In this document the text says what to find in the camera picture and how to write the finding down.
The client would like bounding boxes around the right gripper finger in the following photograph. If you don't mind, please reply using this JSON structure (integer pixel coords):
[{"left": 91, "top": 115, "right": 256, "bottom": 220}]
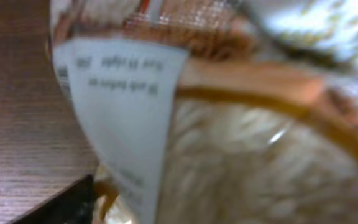
[{"left": 10, "top": 175, "right": 96, "bottom": 224}]

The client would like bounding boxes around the brown clear snack bag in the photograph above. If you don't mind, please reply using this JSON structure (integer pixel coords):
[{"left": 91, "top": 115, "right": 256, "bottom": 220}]
[{"left": 50, "top": 0, "right": 358, "bottom": 224}]

